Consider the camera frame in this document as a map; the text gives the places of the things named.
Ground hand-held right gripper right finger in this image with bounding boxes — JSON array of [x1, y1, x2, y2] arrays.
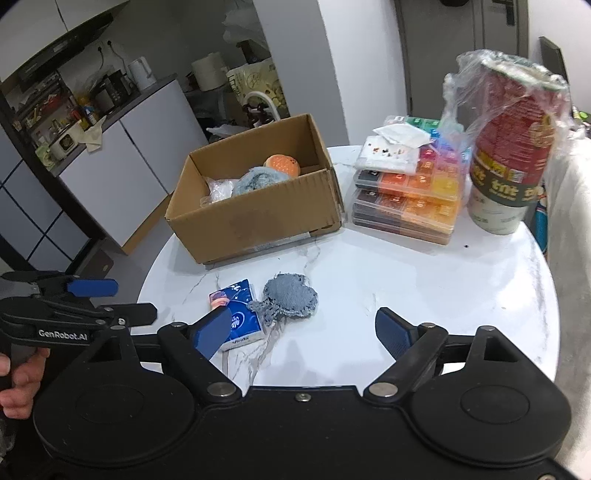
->
[[362, 307, 520, 402]]

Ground white arched storage rack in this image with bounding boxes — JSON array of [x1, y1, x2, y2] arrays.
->
[[242, 90, 282, 127]]

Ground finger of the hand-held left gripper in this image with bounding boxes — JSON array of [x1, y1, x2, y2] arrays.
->
[[90, 302, 158, 328], [0, 271, 119, 299]]

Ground white chair cushion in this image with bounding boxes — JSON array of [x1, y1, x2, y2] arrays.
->
[[540, 134, 591, 384]]

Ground yellow printed food bag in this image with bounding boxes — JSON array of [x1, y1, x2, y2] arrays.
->
[[226, 58, 284, 121]]

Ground crumpled white plastic bag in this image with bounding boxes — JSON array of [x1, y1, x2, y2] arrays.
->
[[206, 124, 241, 144]]

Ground black monitor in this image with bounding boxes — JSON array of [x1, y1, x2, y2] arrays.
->
[[538, 36, 566, 79]]

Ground blue tissue pack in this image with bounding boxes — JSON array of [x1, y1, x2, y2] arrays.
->
[[208, 279, 265, 352]]

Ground black kitchen appliance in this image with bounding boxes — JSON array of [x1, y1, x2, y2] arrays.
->
[[90, 69, 134, 114]]

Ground white paper packet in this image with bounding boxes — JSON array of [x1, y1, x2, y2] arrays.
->
[[373, 124, 430, 151]]

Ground white electric kettle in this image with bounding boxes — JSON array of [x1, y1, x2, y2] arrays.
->
[[127, 56, 158, 90]]

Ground white rice cooker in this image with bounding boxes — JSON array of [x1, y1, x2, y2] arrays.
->
[[48, 134, 77, 160]]

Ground clear plastic bag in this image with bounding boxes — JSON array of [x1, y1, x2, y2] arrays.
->
[[199, 178, 238, 206]]

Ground brown cardboard box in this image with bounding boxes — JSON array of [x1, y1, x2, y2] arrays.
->
[[165, 113, 343, 265]]

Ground person's left hand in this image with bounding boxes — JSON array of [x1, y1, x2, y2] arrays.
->
[[0, 346, 51, 422]]

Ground colourful compartment organizer boxes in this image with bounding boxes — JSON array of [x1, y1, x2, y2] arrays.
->
[[352, 115, 472, 243]]

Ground white kitchen cabinet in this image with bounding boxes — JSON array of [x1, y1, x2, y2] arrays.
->
[[53, 78, 208, 254]]

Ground yellow cloth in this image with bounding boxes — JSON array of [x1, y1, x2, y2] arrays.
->
[[85, 122, 109, 153]]

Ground plastic-wrapped red canister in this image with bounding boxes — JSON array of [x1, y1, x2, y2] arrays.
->
[[443, 48, 573, 236]]

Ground white plastic sheet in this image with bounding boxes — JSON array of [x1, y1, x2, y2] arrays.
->
[[222, 0, 271, 44]]

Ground orange plush bun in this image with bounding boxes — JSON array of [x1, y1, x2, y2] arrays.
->
[[263, 154, 303, 178]]

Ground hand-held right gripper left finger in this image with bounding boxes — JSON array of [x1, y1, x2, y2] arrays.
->
[[90, 305, 243, 403]]

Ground black range hood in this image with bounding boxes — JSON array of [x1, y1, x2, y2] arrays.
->
[[0, 11, 116, 84]]

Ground grey knitted coaster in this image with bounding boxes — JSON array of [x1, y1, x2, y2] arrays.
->
[[248, 272, 320, 326]]

